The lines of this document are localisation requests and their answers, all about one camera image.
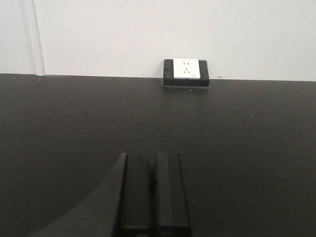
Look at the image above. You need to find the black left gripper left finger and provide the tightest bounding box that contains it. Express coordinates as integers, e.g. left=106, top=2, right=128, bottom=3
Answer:
left=32, top=153, right=153, bottom=237

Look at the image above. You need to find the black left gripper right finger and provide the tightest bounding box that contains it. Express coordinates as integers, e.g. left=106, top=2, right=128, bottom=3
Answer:
left=153, top=152, right=192, bottom=237

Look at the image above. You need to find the black white power socket box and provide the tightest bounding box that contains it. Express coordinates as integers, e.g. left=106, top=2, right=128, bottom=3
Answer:
left=163, top=58, right=210, bottom=87

